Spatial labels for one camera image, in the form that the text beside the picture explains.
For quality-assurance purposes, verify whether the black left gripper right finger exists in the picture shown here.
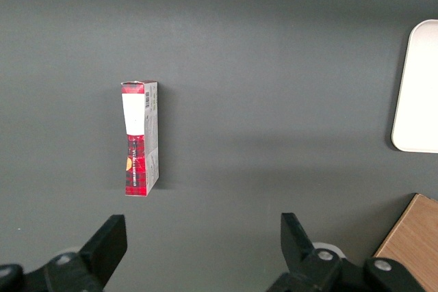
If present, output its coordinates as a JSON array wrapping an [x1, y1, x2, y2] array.
[[265, 212, 425, 292]]

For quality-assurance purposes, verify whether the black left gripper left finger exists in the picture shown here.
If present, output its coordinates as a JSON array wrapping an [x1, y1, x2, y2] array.
[[0, 214, 128, 292]]

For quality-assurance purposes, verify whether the wooden drawer cabinet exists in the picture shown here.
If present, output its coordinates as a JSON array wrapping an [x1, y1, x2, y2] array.
[[372, 193, 438, 292]]

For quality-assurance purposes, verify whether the red plaid cardboard box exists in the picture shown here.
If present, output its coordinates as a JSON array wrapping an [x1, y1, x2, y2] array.
[[120, 79, 159, 198]]

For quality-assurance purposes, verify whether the cream rectangular tray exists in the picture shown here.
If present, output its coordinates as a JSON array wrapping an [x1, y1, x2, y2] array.
[[391, 19, 438, 154]]

